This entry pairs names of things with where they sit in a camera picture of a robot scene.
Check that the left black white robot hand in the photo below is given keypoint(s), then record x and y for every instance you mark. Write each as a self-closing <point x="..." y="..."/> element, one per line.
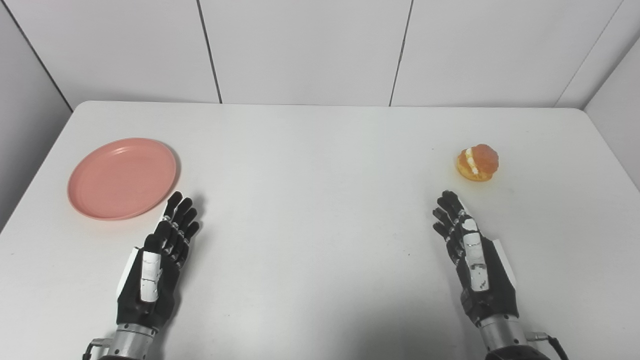
<point x="150" y="280"/>

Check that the cream puff pastry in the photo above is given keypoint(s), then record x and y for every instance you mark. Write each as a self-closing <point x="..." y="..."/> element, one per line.
<point x="477" y="162"/>

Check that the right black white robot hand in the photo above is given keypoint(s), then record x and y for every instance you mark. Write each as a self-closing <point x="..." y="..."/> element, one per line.
<point x="482" y="280"/>

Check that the pink round plate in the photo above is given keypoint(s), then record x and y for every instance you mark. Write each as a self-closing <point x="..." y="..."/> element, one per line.
<point x="122" y="178"/>

